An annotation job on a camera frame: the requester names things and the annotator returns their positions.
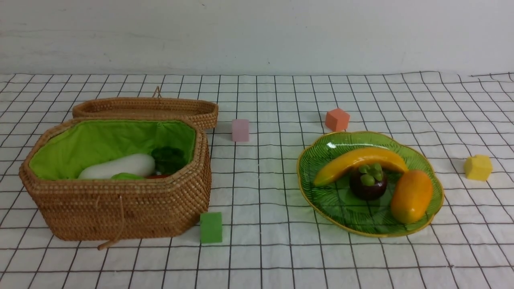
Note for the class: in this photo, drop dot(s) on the white toy radish green leaves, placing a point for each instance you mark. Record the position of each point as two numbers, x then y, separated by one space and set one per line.
161 161

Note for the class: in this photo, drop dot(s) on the purple toy mangosteen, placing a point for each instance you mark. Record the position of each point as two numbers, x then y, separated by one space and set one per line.
368 182

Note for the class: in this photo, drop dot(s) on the yellow toy banana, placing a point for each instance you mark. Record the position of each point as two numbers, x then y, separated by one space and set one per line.
338 167

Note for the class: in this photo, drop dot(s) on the woven wicker basket green lining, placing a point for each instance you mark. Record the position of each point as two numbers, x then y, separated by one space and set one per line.
117 209

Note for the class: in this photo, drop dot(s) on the green toy bitter gourd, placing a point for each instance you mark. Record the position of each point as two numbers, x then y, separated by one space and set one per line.
126 176

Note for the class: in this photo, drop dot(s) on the orange toy carrot green leaves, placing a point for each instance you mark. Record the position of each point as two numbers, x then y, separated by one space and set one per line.
157 176

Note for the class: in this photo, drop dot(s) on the yellow foam cube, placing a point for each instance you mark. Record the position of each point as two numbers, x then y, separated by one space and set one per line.
478 167

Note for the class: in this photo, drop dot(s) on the pink foam cube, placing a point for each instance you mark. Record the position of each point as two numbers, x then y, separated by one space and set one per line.
240 130

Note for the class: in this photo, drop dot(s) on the green glass leaf plate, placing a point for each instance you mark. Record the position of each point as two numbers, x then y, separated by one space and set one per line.
337 203

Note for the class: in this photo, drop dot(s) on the orange yellow toy mango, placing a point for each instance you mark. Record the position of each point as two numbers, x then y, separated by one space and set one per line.
411 197

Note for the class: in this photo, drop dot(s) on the woven wicker basket lid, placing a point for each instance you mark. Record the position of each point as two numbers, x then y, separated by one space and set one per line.
203 114

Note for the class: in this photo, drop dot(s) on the orange foam cube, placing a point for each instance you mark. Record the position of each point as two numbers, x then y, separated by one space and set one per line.
337 120

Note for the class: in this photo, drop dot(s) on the white black grid tablecloth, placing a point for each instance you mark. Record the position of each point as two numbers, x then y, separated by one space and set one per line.
272 239

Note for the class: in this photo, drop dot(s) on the green foam cube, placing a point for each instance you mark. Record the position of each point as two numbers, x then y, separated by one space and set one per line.
211 228

